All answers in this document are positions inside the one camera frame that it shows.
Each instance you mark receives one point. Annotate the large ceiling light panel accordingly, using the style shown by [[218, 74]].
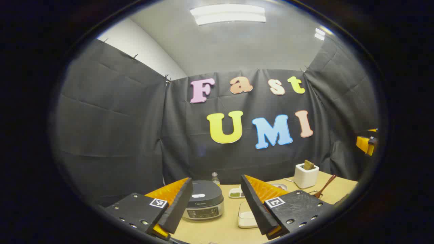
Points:
[[227, 14]]

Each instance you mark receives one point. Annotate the white toaster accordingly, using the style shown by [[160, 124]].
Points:
[[305, 178]]

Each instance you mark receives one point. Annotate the clear plastic rice box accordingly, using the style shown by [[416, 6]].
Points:
[[245, 218]]

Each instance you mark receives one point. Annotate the small glass bottle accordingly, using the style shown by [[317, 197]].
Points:
[[215, 179]]

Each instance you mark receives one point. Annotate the small ceiling light panel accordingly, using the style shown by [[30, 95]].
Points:
[[319, 34]]

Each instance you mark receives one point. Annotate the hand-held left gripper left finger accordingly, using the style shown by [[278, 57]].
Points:
[[179, 203]]

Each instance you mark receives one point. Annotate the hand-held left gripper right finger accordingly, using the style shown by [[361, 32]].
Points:
[[254, 203]]

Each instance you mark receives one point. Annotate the brown toast slice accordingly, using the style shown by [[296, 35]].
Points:
[[308, 165]]

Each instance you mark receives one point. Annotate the grey silver rice cooker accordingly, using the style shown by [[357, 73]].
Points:
[[203, 198]]

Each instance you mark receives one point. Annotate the white divided seasoning dish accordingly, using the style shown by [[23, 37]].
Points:
[[235, 194]]

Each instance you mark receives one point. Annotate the brown wooden spoon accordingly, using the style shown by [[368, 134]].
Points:
[[325, 186]]

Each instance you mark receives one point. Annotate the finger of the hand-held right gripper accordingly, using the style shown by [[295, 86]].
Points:
[[363, 144]]

